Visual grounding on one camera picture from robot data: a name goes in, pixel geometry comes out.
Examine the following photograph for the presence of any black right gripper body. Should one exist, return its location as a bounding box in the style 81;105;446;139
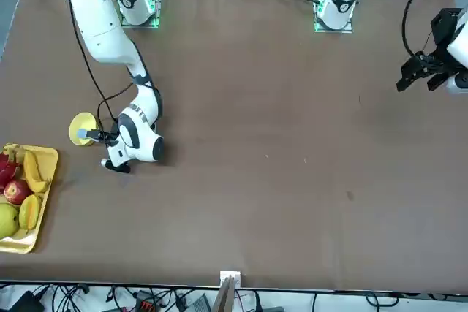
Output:
105;163;132;175

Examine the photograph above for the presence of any yellow-green round fruit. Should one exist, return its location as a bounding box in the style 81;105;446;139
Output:
0;202;20;240

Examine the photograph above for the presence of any yellow banana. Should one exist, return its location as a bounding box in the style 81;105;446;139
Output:
22;150;52;194

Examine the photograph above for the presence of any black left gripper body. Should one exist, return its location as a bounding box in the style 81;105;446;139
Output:
430;7;463;58

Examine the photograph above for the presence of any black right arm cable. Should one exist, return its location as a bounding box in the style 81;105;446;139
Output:
65;0;135;134

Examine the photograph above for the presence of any metal mounting plate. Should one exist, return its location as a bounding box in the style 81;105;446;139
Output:
116;0;164;30
312;0;354;34

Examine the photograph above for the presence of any red apple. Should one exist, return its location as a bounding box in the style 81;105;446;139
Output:
2;179;32;206

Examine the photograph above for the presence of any yellow plastic tray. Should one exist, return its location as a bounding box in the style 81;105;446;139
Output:
0;143;59;254

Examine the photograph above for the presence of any pink dragon fruit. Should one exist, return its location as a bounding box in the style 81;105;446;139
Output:
0;143;25;194

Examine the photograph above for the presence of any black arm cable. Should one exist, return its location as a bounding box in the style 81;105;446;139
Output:
65;0;135;134
401;0;438;59

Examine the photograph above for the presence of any aluminium post with bracket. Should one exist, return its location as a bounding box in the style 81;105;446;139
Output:
214;270;243;312

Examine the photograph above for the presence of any yellow bowl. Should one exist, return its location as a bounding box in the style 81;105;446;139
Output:
68;111;99;148

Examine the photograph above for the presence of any pale blue plastic spoon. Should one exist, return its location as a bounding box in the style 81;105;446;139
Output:
75;127;102;142

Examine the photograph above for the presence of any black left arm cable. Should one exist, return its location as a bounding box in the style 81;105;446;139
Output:
401;0;438;59

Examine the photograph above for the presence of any yellow star fruit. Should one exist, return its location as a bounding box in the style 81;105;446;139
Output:
18;194;43;232

